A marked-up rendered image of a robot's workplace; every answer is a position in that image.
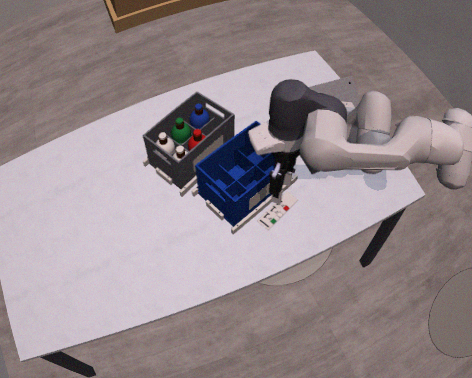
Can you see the white paper pick list strip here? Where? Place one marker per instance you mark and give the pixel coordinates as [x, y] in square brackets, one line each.
[276, 211]

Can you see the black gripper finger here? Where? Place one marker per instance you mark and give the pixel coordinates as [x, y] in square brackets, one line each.
[288, 175]
[274, 186]

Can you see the red bottle with pink label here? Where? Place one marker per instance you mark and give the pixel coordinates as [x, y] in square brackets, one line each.
[195, 139]

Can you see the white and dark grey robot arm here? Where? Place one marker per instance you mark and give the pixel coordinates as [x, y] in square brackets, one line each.
[330, 144]

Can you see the green bottle with pale green label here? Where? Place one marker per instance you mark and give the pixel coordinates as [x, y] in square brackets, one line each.
[181, 132]

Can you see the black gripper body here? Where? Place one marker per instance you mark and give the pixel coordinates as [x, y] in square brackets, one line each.
[282, 157]

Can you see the white bottle with grey label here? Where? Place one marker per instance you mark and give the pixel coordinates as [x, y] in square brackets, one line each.
[167, 144]

